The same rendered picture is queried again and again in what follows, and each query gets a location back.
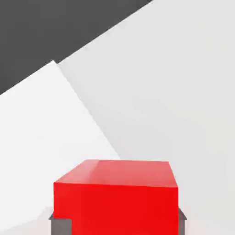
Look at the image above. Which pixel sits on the small red cube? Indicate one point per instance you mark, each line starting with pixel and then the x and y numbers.
pixel 117 202

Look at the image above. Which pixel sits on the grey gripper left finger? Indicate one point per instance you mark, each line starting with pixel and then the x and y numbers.
pixel 60 226

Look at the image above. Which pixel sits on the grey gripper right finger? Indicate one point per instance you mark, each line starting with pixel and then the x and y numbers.
pixel 181 224

